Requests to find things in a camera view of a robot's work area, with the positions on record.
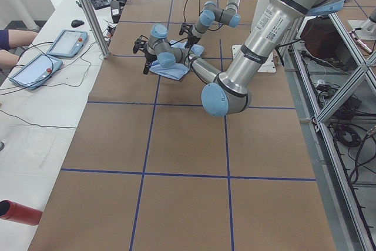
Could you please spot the aluminium frame post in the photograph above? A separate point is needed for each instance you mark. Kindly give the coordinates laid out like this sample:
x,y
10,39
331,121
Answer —
x,y
95,27

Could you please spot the near blue teach pendant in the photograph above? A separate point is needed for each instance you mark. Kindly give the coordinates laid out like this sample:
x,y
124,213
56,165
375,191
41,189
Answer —
x,y
36,72

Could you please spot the light blue t-shirt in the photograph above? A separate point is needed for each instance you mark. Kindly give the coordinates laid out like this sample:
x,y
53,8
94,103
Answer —
x,y
178,70

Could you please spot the white central pedestal column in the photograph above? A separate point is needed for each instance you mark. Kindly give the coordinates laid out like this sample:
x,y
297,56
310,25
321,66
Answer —
x,y
267,64

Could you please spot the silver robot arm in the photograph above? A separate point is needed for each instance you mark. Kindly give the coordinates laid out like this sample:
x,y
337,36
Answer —
x,y
211,13
227,92

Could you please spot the black computer mouse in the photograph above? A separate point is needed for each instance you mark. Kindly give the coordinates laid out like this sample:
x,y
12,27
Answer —
x,y
76,23

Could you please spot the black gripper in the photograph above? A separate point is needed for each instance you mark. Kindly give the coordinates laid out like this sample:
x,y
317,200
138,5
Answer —
x,y
148,56
191,38

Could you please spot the person in dark jacket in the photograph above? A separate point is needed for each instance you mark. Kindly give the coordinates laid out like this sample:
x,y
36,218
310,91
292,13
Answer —
x,y
12,39

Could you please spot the red cylinder bottle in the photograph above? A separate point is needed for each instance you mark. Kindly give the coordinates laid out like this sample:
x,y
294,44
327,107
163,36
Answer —
x,y
19,213

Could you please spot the blue teach pendant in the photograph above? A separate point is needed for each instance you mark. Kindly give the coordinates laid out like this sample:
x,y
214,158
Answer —
x,y
68,44
36,72

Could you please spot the far blue teach pendant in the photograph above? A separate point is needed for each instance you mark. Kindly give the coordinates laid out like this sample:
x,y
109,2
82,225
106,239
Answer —
x,y
68,44

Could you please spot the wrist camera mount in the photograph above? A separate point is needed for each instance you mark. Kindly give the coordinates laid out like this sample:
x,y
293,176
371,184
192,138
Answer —
x,y
139,45
185,29

